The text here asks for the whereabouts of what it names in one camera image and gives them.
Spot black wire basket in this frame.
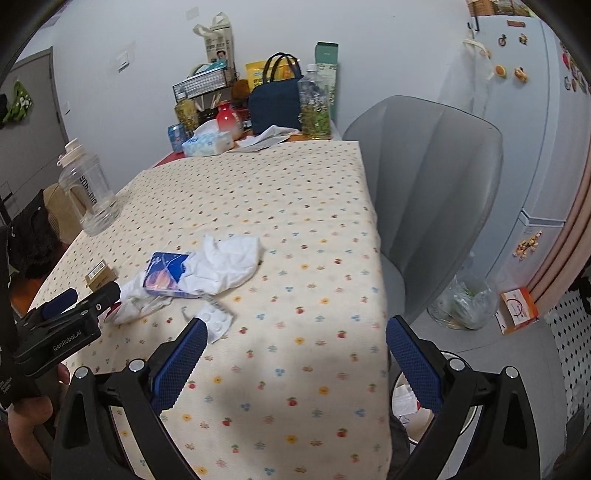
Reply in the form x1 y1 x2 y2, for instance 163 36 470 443
172 65 230 101

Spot yellow snack bag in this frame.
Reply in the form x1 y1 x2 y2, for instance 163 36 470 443
245 59 294 91

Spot white refrigerator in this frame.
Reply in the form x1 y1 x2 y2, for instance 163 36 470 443
472 15 590 292

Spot tan wooden chair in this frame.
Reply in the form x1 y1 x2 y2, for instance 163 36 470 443
7 183 81 317

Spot white paper towel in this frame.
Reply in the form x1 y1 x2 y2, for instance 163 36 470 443
104 271 172 325

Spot white trash bin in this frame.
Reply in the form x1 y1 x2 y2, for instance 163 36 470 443
389 350 479 446

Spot blue soda can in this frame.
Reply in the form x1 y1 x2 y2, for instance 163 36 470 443
167 124 188 153

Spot wicker basket on fridge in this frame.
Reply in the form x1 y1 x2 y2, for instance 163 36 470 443
466 0 536 17

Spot blue white tissue box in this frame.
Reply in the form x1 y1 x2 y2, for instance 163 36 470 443
182 120 235 157

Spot green plush hanging toy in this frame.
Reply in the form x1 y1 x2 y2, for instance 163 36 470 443
2 80 34 124

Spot orange white box on floor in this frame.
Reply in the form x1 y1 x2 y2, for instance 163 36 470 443
495 287 540 335

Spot person's left hand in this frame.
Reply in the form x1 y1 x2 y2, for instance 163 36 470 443
8 361 71 476

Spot clear plastic bag on floor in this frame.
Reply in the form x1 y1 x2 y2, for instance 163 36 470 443
427 271 499 330

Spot grey door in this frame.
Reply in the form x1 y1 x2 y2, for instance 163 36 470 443
1 48 68 217

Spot white papers on table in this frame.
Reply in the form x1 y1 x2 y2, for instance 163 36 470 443
232 125 301 153

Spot white perforated panel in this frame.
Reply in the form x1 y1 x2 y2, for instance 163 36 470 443
545 291 590 430

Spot black garment on chair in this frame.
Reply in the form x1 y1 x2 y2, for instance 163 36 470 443
7 190 61 279

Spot blue tissue pack wrapper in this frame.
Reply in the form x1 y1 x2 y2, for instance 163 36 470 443
142 252 198 298

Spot small brown cardboard box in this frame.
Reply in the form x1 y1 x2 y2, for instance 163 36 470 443
85 260 117 292

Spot floral cream tablecloth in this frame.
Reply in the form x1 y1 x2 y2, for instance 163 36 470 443
35 141 392 479

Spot green tall box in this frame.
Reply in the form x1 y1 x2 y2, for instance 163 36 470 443
315 42 339 121

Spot white printed tote bag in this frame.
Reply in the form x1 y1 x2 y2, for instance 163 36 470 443
192 12 235 72

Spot navy blue lunch bag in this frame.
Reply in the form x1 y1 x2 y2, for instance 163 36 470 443
249 52 303 135

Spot black utensil holder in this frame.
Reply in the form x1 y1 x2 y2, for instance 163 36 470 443
198 107 218 125

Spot large clear water jug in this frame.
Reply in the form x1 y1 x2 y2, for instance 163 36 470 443
57 139 120 236

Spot jar of yellow pickles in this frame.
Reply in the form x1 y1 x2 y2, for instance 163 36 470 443
174 92 199 137

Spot red white bottle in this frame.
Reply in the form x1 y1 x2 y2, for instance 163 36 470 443
215 101 243 140

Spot white tissue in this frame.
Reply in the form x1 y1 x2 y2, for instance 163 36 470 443
178 235 263 295

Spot clear bottle with green contents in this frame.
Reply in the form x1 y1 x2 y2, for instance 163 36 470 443
297 64 332 140

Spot white pill blister pack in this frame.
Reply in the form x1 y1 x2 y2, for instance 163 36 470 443
181 296 235 344

